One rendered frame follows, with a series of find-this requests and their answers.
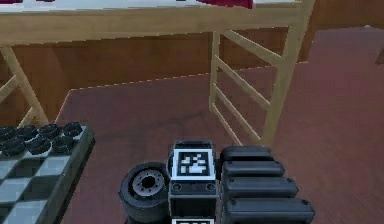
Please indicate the pale wooden bed frame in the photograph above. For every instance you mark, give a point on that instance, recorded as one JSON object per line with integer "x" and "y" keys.
{"x": 133, "y": 23}

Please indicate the grey checkered game board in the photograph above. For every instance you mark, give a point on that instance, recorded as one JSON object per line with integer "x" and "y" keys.
{"x": 36, "y": 186}

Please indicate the red blanket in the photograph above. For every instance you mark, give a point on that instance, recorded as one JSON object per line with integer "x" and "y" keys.
{"x": 230, "y": 2}

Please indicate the white mattress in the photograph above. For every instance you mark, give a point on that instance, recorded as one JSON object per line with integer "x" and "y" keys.
{"x": 100, "y": 4}

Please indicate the black round game piece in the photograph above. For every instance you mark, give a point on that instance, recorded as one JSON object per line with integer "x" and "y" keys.
{"x": 63, "y": 144}
{"x": 50, "y": 131}
{"x": 12, "y": 146}
{"x": 38, "y": 145}
{"x": 26, "y": 132}
{"x": 72, "y": 128}
{"x": 6, "y": 133}

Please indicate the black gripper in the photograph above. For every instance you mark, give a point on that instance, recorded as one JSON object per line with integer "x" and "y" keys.
{"x": 146, "y": 183}

